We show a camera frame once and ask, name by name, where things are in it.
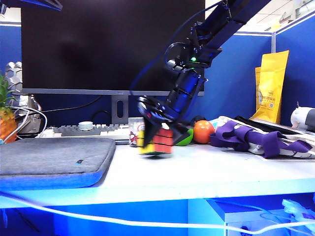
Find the clear plastic bag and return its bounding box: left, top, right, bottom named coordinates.
left=281, top=199, right=315, bottom=232

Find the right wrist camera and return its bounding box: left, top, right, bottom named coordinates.
left=164, top=41, right=223, bottom=72

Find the small yellow pouch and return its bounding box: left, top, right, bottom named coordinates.
left=254, top=66, right=262, bottom=111

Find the thick white cable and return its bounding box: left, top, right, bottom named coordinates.
left=0, top=191, right=315, bottom=235

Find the orange round fruit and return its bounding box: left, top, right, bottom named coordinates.
left=192, top=119, right=216, bottom=145

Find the black computer monitor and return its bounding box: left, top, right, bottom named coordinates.
left=20, top=0, right=206, bottom=97

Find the grey monitor stand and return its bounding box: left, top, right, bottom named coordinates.
left=111, top=95, right=129, bottom=125

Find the thin white cable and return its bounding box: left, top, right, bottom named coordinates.
left=0, top=105, right=48, bottom=146

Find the pale round lid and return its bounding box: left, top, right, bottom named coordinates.
left=78, top=121, right=95, bottom=131

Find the white and grey keyboard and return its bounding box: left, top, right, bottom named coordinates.
left=38, top=123, right=131, bottom=145

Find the large yellow pouch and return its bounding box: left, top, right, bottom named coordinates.
left=249, top=50, right=290, bottom=125

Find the black flat folder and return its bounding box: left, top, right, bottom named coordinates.
left=233, top=115, right=315, bottom=135

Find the Rubik's cube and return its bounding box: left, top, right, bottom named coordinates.
left=137, top=122, right=174, bottom=156

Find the dark robot arm cable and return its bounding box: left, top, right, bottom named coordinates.
left=128, top=0, right=225, bottom=97

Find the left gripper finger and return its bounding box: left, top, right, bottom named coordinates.
left=20, top=0, right=63, bottom=12

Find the black round object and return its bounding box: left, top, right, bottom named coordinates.
left=191, top=115, right=209, bottom=125

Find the grey felt laptop sleeve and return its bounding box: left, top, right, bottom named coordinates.
left=0, top=137, right=117, bottom=192

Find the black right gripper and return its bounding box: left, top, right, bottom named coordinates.
left=137, top=70, right=209, bottom=148

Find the white bag with purple straps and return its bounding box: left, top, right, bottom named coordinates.
left=209, top=116, right=315, bottom=159

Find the white drawer cabinet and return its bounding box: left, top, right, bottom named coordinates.
left=205, top=198, right=315, bottom=236

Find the green apple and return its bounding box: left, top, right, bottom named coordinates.
left=175, top=127, right=194, bottom=147

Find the white and grey device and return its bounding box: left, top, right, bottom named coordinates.
left=290, top=101, right=315, bottom=134

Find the toy pineapple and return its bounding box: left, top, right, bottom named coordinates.
left=0, top=73, right=18, bottom=144

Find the long black monitor cable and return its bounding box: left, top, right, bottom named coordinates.
left=40, top=95, right=103, bottom=114

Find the looped black cable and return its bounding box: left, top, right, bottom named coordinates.
left=92, top=110, right=112, bottom=123

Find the silver geometric figure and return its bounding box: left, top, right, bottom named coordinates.
left=4, top=61, right=43, bottom=135

